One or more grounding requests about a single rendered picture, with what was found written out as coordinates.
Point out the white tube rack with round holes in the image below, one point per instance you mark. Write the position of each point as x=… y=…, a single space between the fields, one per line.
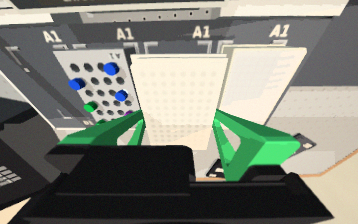
x=91 y=62

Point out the green cylinder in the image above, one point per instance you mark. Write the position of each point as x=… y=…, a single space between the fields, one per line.
x=91 y=106

